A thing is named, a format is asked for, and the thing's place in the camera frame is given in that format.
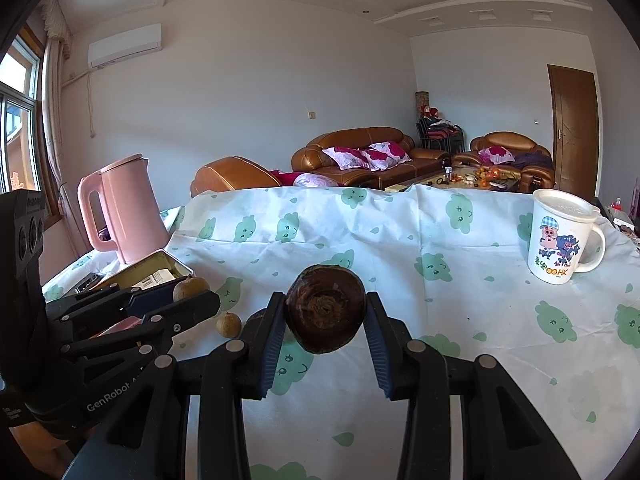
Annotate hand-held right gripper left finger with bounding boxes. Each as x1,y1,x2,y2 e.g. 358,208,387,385
60,291,289,480

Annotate stacked dark chairs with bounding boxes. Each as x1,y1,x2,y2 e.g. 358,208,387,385
417,114,466,154

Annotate cluttered television stand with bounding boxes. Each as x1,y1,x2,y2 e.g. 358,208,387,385
601,198,640,252

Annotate brown leather chaise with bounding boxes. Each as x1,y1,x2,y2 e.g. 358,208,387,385
190,156,282,199

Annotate white cartoon mug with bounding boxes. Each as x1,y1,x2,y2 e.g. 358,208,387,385
526,188,607,286

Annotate brown leather sofa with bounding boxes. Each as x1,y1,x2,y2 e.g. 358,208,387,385
291,127,451,189

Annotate white air conditioner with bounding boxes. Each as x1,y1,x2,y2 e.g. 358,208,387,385
87,23,164,69

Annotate pink curtain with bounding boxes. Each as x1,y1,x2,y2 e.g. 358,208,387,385
39,0,74,223

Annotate pink tin box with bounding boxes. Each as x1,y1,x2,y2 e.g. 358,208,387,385
74,250,196,337

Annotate white tablecloth with green clouds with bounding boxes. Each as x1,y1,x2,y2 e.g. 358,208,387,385
42,185,640,480

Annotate small brown longan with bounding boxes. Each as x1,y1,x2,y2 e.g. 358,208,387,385
173,275,211,304
215,312,243,340

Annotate person's left forearm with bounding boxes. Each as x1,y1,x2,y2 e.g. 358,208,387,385
7,421,77,480

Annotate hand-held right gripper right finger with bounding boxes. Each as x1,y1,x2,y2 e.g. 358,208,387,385
363,291,582,480

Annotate window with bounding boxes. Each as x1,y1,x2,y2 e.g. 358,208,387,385
0,35,47,197

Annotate pink electric kettle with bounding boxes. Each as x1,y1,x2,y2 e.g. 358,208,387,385
77,153,171,266

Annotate cluttered coffee table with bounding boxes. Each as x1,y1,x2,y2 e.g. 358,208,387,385
384,164,522,194

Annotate brown leather armchair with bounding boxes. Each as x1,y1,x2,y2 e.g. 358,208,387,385
452,131,556,194

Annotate pink floral pillow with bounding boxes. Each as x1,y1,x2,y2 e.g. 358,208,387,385
322,146,371,171
477,146,516,165
360,140,414,171

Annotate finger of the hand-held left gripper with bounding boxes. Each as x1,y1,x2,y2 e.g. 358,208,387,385
61,290,222,363
46,285,177,335

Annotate brown wooden door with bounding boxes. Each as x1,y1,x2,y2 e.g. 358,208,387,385
547,63,599,201

